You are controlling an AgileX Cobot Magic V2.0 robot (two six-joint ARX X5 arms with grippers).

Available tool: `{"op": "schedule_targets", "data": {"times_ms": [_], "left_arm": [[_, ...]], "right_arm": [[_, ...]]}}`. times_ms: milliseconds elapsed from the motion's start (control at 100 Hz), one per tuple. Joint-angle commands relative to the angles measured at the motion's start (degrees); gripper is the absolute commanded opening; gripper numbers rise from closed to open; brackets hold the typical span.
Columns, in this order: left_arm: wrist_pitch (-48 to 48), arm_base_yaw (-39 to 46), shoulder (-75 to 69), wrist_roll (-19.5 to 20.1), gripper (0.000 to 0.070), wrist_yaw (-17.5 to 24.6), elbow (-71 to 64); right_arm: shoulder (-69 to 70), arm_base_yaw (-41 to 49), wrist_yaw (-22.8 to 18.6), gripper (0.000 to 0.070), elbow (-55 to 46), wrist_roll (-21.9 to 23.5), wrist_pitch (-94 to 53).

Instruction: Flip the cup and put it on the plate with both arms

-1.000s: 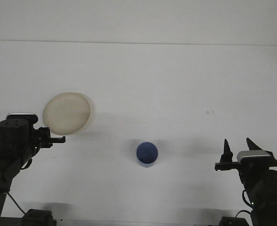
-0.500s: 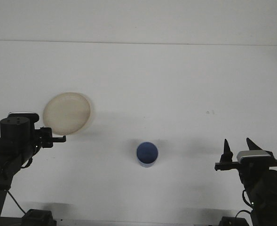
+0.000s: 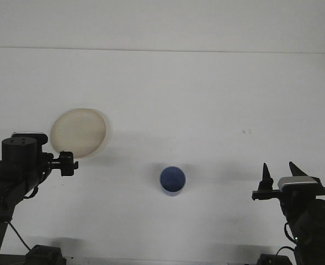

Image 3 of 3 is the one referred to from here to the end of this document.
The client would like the pale blue cup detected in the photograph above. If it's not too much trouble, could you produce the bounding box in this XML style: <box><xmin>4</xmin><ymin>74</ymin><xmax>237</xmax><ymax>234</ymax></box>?
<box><xmin>159</xmin><ymin>166</ymin><xmax>187</xmax><ymax>197</ymax></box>

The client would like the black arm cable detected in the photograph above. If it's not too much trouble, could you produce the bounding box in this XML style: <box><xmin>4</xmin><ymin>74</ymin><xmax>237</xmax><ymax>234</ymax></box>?
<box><xmin>276</xmin><ymin>222</ymin><xmax>300</xmax><ymax>258</ymax></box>
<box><xmin>7</xmin><ymin>220</ymin><xmax>32</xmax><ymax>252</ymax></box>

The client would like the pale round plate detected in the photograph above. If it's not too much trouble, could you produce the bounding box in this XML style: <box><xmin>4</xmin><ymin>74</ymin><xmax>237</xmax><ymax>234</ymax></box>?
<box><xmin>50</xmin><ymin>108</ymin><xmax>110</xmax><ymax>160</ymax></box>

